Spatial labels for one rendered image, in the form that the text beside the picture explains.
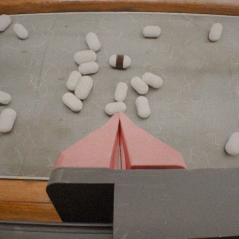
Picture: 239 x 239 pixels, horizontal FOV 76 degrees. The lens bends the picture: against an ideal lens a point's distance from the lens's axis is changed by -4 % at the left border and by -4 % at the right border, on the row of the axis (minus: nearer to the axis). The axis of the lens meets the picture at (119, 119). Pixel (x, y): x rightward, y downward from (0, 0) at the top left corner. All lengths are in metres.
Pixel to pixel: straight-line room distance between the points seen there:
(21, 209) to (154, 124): 0.21
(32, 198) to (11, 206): 0.03
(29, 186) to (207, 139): 0.27
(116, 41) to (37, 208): 0.28
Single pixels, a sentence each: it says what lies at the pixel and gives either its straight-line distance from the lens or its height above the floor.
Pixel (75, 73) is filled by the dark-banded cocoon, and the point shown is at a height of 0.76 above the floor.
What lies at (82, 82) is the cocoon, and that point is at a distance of 0.25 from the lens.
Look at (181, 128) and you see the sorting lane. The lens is 0.26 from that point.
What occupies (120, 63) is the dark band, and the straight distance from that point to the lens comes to 0.27.
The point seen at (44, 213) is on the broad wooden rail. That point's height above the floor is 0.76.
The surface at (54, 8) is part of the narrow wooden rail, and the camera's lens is 0.37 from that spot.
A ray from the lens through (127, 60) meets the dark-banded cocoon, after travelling 0.27.
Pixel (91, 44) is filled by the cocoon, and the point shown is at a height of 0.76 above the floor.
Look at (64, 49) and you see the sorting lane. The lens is 0.32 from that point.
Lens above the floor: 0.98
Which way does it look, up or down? 76 degrees down
